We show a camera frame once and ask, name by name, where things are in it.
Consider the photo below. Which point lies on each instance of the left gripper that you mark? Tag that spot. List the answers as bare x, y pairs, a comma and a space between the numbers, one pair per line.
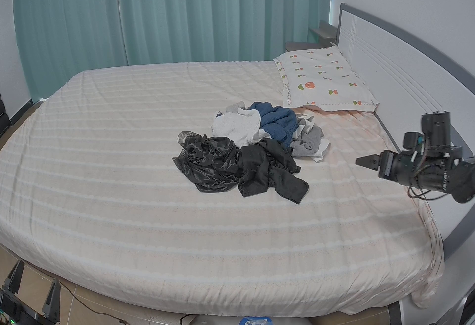
26, 312

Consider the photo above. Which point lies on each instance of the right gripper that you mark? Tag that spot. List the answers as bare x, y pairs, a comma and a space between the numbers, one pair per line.
400, 167

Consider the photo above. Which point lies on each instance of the black shirt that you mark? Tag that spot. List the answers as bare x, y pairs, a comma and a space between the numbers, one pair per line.
259, 167

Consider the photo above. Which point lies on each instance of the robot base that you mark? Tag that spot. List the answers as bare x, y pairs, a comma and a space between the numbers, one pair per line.
230, 320

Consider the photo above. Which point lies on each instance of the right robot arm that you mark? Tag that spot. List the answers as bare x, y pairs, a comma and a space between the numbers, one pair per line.
438, 130

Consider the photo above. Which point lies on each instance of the bed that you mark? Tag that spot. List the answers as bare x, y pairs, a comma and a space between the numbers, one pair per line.
148, 167

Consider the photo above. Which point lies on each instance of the pile of clothes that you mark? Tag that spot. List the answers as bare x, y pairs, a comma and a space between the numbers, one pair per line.
233, 127

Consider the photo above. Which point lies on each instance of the white printed pillow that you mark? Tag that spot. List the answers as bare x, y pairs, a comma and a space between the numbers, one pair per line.
323, 79

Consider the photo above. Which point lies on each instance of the dark blue garment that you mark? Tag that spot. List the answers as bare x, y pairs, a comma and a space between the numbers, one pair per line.
276, 119

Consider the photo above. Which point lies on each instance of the grey bedside table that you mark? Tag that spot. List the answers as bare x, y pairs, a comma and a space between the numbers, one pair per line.
323, 32

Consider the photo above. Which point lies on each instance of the black chest of drawers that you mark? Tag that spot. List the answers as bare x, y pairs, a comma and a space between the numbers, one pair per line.
3, 112

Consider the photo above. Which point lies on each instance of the black satin garment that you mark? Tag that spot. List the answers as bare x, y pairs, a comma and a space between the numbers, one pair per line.
207, 164

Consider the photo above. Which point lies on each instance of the blue-green curtain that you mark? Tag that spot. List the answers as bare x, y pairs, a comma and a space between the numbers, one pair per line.
66, 19
222, 1

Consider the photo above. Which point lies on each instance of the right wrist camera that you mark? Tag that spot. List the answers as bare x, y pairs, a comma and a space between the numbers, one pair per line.
412, 141

